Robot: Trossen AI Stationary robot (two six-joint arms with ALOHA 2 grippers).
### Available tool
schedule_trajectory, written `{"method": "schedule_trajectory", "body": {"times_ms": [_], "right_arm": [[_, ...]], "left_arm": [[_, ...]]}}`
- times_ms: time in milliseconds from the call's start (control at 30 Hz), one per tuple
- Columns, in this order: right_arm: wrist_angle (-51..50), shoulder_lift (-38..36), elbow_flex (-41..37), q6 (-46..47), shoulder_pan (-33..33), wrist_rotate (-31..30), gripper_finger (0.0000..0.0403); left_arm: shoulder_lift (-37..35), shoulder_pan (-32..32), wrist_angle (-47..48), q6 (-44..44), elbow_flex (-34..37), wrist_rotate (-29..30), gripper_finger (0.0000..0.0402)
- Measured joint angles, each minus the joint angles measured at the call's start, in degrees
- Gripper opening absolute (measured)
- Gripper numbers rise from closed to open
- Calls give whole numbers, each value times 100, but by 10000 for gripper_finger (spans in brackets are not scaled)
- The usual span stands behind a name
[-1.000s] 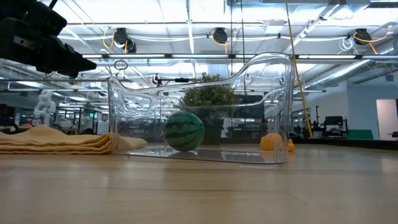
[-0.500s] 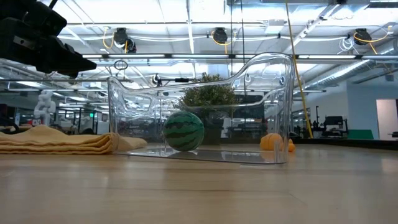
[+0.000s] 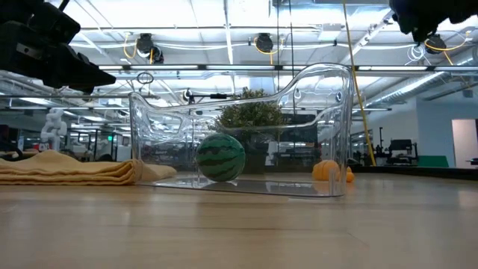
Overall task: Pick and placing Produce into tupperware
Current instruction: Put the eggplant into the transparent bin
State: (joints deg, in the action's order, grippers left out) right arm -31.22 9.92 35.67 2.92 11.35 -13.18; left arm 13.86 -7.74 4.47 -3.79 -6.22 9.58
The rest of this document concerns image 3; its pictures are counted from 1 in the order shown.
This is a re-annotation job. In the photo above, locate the yellow hanging cable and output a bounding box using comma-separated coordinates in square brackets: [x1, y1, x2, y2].
[342, 0, 377, 167]

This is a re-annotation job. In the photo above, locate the black ceiling cable reel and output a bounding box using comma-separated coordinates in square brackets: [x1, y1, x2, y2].
[424, 34, 447, 55]
[255, 32, 275, 53]
[134, 32, 155, 57]

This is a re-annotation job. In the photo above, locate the clear plastic container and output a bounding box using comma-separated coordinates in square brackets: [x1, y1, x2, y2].
[128, 62, 356, 199]

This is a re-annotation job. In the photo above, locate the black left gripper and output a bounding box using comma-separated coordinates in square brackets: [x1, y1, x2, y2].
[0, 37, 117, 94]

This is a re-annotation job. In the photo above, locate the black aluminium rig frame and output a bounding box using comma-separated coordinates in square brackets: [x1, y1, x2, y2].
[349, 164, 478, 182]

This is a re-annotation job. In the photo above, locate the green panel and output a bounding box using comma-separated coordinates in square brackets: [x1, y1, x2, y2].
[417, 155, 450, 168]

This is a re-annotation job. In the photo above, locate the folded yellow cloth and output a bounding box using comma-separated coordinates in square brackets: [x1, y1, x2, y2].
[0, 149, 179, 187]

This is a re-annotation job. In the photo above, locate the green striped toy watermelon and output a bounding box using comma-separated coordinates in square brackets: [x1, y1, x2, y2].
[196, 133, 246, 183]

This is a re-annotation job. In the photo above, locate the black machine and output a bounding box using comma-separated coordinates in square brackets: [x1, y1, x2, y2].
[384, 126, 420, 166]

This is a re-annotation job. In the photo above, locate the orange toy fruit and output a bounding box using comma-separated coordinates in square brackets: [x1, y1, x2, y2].
[311, 159, 356, 184]

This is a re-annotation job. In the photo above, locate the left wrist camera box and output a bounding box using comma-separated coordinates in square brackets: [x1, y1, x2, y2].
[0, 0, 81, 46]

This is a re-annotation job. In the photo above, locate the artificial potted green plant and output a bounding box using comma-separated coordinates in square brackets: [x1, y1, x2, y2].
[213, 87, 288, 175]

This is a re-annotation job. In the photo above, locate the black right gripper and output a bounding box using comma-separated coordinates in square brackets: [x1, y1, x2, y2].
[388, 0, 455, 43]

